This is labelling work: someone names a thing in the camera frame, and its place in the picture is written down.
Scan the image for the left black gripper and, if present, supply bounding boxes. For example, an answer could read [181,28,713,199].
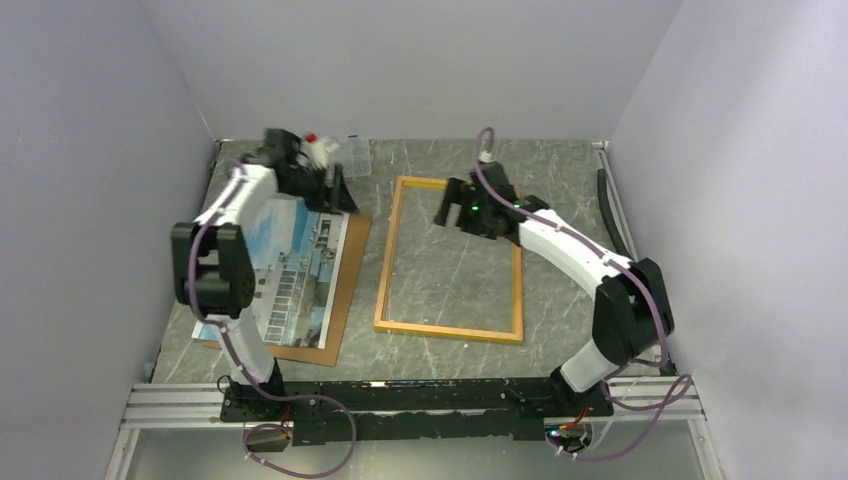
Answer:
[278,162,358,215]

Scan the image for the brown backing board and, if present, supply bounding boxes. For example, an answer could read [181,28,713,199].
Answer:
[201,213,374,368]

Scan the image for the building photo print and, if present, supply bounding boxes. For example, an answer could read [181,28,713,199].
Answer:
[190,195,351,350]

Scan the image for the yellow wooden picture frame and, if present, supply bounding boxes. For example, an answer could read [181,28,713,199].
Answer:
[373,175,524,344]

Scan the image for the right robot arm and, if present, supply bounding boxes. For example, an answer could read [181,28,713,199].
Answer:
[434,162,674,415]

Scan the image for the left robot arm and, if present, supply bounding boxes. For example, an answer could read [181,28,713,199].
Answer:
[170,128,359,420]

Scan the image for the clear plastic organizer box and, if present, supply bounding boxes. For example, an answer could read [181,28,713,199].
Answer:
[334,135,372,179]

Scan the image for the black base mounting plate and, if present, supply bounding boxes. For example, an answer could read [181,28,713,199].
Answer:
[219,377,614,446]

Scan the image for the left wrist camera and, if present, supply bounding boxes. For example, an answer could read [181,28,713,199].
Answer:
[302,132,340,169]

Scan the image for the black corrugated hose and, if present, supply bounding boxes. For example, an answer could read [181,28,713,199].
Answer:
[596,168,631,258]

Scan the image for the aluminium rail frame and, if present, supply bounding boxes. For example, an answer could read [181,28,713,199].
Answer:
[107,375,724,479]

